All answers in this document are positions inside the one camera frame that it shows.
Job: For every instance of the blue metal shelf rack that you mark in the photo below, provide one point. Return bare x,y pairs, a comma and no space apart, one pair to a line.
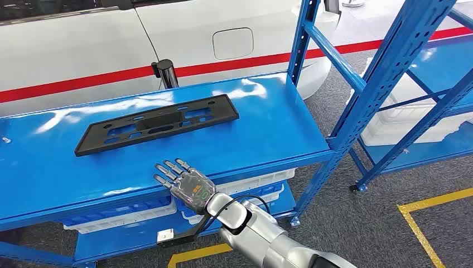
443,66
258,129

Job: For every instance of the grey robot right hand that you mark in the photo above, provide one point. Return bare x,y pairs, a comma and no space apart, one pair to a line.
188,188

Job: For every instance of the black barrier post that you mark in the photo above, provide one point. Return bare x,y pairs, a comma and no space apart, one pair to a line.
166,74

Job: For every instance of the white car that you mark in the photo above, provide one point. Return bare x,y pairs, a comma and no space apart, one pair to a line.
74,44

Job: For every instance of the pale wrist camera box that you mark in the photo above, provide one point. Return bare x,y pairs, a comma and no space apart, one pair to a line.
165,236

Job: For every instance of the white plastic crate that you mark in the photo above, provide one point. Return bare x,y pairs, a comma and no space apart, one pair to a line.
384,129
258,181
122,220
402,90

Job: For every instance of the black camera bracket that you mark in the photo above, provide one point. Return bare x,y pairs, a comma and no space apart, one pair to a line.
184,238

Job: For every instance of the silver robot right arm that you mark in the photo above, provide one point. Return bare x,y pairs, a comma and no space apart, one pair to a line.
266,240

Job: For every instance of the small clear screw piece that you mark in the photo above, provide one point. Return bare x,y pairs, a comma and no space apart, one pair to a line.
5,140

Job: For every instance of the black plastic plate holder part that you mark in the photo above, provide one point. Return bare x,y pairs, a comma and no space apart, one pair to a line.
88,144

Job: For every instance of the red barrier belt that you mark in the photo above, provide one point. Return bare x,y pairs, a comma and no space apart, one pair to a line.
240,64
74,84

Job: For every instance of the yellow floor tape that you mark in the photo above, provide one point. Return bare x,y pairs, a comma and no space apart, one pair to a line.
199,253
439,199

